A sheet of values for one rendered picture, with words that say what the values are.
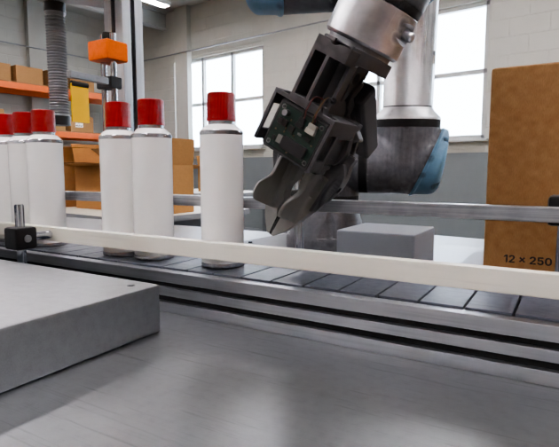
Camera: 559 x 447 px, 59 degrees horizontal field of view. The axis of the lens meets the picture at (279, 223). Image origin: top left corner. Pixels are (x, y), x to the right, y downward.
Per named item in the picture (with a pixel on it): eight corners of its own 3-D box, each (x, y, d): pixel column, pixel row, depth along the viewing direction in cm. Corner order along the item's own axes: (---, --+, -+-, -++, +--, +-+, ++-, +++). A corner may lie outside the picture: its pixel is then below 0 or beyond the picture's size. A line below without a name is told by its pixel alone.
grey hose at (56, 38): (44, 125, 87) (38, 2, 85) (62, 126, 90) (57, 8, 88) (57, 124, 86) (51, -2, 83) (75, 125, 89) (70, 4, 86)
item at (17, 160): (5, 242, 78) (-3, 112, 76) (35, 239, 83) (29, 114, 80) (25, 245, 76) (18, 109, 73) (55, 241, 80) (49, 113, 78)
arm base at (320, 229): (269, 245, 93) (270, 192, 92) (321, 237, 104) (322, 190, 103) (331, 257, 83) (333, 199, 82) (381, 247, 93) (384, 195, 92)
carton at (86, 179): (50, 208, 277) (47, 142, 273) (129, 203, 319) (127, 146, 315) (97, 213, 250) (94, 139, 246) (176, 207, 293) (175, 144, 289)
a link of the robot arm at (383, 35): (362, 2, 50) (432, 33, 47) (341, 45, 51) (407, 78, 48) (332, -24, 43) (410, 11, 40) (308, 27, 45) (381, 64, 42)
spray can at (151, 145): (125, 258, 64) (120, 98, 62) (154, 253, 69) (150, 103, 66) (154, 262, 62) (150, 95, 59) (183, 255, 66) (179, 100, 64)
